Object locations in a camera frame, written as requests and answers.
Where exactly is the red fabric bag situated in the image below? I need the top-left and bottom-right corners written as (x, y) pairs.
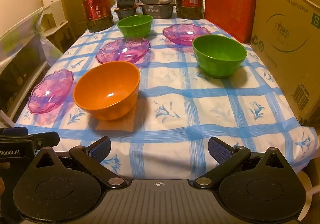
top-left (204, 0), bottom-right (258, 44)

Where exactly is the checked cover cloth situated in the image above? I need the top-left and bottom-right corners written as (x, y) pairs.
top-left (0, 7), bottom-right (63, 70)

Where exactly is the large printed cardboard box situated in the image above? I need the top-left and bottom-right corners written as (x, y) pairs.
top-left (250, 0), bottom-right (320, 127)

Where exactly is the white wooden chair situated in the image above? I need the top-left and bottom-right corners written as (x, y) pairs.
top-left (41, 0), bottom-right (76, 49)

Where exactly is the white round object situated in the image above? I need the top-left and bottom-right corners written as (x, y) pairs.
top-left (299, 170), bottom-right (319, 224)

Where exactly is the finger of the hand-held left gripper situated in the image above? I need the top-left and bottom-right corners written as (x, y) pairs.
top-left (0, 127), bottom-right (29, 137)
top-left (25, 132), bottom-right (60, 151)

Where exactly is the blue checked tablecloth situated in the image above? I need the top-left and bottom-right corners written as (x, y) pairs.
top-left (14, 10), bottom-right (319, 187)

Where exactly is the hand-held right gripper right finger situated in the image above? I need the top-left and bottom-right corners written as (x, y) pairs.
top-left (194, 136), bottom-right (290, 188)

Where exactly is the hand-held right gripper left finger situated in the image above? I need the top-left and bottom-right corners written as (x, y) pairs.
top-left (32, 136), bottom-right (127, 189)

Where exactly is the green plastic bowl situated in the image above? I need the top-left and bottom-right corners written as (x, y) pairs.
top-left (192, 35), bottom-right (248, 79)
top-left (117, 15), bottom-right (154, 38)

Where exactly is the purple transparent plate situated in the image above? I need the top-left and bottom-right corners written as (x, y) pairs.
top-left (95, 37), bottom-right (152, 64)
top-left (27, 69), bottom-right (75, 115)
top-left (162, 24), bottom-right (212, 46)

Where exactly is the orange plastic bowl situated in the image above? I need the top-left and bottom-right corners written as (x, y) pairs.
top-left (73, 62), bottom-right (141, 121)

